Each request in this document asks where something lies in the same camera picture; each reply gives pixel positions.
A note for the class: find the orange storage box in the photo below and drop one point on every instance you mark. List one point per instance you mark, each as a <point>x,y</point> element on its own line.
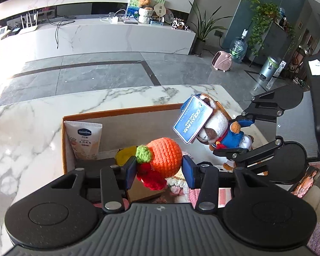
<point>130,127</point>

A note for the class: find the white Vaseline tube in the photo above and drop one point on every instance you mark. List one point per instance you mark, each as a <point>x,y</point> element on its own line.
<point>84,139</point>

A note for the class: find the brown dog plush toy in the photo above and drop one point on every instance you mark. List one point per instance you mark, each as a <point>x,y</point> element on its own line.
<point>220,132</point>

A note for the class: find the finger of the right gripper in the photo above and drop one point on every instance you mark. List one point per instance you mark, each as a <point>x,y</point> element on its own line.
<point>245,156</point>
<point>249,119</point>

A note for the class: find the pink space heater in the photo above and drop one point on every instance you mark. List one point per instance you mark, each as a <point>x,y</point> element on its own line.
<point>222,61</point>

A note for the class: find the photo print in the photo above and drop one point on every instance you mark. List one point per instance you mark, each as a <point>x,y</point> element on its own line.
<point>310,179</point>

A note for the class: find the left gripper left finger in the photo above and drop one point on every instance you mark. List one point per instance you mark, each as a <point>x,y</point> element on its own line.
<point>115,181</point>

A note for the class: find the brown cardboard box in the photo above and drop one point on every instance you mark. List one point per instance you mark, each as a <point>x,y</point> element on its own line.
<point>139,192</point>

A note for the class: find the pink case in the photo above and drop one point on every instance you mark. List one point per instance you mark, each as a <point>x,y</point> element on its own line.
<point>224,196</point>

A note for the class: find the blue water bottle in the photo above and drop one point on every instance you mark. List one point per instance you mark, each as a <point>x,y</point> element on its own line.
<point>238,47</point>

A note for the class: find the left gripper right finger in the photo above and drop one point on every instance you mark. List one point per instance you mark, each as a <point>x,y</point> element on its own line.
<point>203,181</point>

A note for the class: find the white TV cabinet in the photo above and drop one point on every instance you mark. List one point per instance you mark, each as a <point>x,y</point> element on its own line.
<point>95,36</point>

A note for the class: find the tall potted plant right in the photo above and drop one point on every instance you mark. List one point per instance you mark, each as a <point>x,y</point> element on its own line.
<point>204,25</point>

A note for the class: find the silver trash can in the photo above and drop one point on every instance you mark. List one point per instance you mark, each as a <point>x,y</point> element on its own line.
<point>269,68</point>

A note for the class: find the teddy bear on cabinet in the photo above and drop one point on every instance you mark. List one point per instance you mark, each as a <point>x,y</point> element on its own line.
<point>145,11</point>

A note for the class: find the orange crochet doll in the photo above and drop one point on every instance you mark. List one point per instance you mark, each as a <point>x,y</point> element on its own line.
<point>158,160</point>

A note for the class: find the white wifi router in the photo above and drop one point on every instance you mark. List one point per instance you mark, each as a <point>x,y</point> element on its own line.
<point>28,24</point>

